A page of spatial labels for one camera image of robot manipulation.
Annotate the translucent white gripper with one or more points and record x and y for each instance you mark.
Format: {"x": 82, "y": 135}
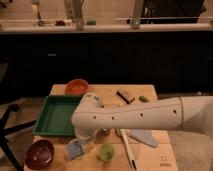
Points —
{"x": 86, "y": 138}

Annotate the blue sponge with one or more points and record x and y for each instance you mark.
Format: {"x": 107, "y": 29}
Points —
{"x": 74, "y": 149}

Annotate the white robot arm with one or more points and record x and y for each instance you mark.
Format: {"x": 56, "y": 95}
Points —
{"x": 190, "y": 114}

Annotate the small metal cup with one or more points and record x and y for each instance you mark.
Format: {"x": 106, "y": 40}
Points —
{"x": 106, "y": 132}

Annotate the green plastic cup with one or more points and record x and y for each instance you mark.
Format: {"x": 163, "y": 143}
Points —
{"x": 105, "y": 152}

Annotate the green plastic tray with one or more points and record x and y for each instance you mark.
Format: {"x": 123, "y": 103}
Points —
{"x": 55, "y": 115}

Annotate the dark red bowl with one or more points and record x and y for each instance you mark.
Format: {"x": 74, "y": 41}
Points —
{"x": 39, "y": 155}

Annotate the orange bowl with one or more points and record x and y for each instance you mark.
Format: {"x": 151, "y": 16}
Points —
{"x": 76, "y": 87}

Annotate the dark rectangular brush block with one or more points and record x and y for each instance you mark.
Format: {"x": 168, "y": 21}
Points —
{"x": 125, "y": 96}

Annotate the grey blue cloth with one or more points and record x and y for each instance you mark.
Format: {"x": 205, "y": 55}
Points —
{"x": 144, "y": 136}

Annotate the green chili pepper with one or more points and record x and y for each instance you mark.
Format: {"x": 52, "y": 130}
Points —
{"x": 143, "y": 99}

